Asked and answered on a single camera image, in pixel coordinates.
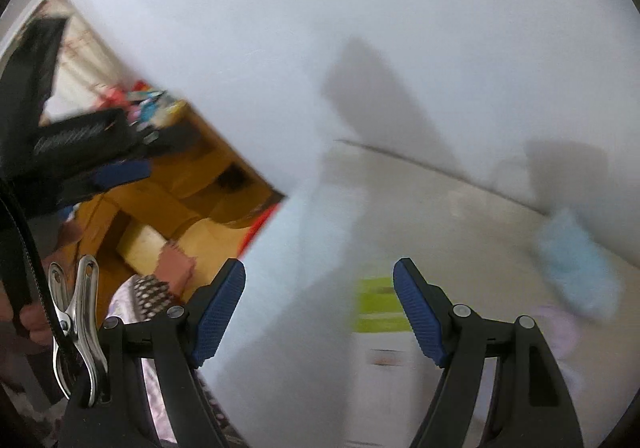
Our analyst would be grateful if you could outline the colourful toys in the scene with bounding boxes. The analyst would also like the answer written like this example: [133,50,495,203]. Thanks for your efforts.
[125,83,186,129]

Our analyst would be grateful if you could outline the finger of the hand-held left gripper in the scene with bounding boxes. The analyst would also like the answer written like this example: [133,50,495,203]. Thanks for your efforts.
[55,158,153,209]
[125,124,198,158]

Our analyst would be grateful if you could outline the green white carton box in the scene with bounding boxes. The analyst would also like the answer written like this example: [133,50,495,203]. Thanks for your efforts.
[352,277,451,448]

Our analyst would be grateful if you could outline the teal snack packet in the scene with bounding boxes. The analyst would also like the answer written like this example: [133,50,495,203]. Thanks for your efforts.
[536,209,623,324]

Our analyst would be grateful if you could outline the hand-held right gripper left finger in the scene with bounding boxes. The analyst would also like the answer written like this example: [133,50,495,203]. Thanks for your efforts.
[59,257,248,448]

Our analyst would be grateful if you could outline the pink foam floor mat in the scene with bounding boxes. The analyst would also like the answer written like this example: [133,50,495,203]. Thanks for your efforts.
[154,242,197,301]

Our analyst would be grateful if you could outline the red paper bag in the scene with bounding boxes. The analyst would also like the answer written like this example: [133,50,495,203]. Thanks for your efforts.
[97,85,126,110]

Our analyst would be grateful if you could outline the metal spring clip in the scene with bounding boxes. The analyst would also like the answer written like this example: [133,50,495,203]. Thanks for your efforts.
[47,255,109,410]

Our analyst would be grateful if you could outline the red trash bin green rim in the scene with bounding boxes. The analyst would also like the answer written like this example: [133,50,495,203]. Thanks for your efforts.
[239,204,283,256]

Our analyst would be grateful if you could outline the wooden cabinet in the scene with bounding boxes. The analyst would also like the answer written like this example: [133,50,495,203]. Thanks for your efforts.
[60,98,288,279]

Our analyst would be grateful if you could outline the beige curtain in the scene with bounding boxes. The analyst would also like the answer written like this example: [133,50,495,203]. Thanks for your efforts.
[42,0,138,121]

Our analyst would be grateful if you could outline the person's left hand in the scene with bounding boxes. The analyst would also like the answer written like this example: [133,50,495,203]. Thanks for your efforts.
[12,300,55,345]

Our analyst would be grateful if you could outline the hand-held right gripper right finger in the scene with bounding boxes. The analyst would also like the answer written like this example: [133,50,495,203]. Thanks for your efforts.
[392,256,586,448]

